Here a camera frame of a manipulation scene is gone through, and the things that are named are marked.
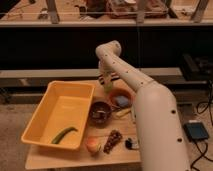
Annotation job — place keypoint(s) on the orange bowl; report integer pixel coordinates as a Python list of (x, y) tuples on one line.
[(119, 92)]

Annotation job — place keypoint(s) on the dark brown bowl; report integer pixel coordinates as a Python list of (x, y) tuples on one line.
[(100, 113)]

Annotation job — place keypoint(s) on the yellow banana piece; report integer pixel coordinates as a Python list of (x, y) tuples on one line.
[(122, 112)]

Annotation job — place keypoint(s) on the striped eraser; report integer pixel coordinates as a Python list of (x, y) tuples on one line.
[(103, 80)]

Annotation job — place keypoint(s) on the green chili pepper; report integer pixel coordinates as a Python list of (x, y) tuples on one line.
[(59, 136)]

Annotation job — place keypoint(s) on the orange peach fruit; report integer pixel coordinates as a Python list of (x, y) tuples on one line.
[(93, 145)]

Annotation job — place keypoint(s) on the yellow plastic bin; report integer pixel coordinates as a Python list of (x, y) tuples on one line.
[(64, 104)]

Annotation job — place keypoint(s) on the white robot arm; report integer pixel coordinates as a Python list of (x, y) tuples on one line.
[(161, 141)]

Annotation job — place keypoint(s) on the blue sponge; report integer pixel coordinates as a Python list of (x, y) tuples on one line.
[(122, 101)]

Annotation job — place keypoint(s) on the black white dish brush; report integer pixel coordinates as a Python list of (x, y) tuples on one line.
[(131, 144)]

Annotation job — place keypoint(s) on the black foot pedal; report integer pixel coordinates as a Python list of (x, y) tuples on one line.
[(195, 131)]

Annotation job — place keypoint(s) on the wooden table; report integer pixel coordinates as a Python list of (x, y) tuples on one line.
[(41, 157)]

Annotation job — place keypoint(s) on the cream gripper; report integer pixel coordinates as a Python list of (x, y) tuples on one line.
[(105, 70)]

